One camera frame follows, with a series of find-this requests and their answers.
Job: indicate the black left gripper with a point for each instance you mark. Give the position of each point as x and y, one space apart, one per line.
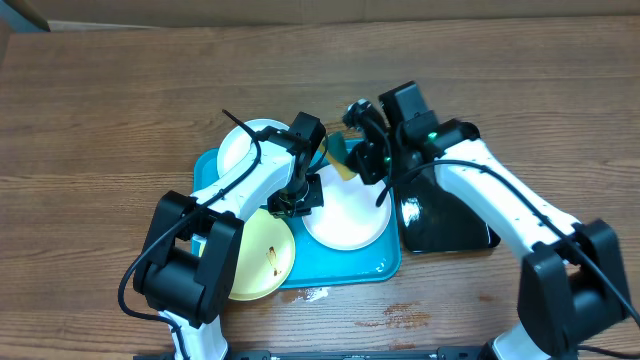
278 209

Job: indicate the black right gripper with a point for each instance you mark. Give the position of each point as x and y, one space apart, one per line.
364 164

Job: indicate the yellow green sponge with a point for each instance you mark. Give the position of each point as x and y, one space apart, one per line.
337 154

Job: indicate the white plate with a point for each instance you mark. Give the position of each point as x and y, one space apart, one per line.
349 219
237 143

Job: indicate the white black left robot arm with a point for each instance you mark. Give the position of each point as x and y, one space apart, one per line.
186 268

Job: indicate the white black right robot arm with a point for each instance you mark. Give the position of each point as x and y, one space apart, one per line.
572 285

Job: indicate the teal plastic tray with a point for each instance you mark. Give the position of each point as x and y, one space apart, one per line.
315 264

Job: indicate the black plastic tray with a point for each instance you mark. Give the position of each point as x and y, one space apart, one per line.
432 220

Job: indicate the yellow plate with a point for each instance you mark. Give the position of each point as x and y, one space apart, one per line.
266 257

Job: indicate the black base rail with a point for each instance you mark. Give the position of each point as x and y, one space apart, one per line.
442 353

